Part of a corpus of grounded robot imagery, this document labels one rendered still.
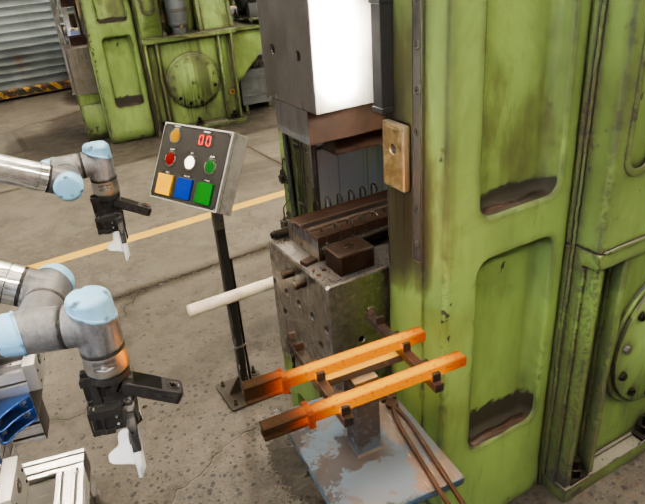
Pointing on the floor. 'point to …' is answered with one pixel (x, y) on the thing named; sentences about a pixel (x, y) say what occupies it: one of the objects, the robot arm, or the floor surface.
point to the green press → (164, 65)
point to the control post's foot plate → (231, 390)
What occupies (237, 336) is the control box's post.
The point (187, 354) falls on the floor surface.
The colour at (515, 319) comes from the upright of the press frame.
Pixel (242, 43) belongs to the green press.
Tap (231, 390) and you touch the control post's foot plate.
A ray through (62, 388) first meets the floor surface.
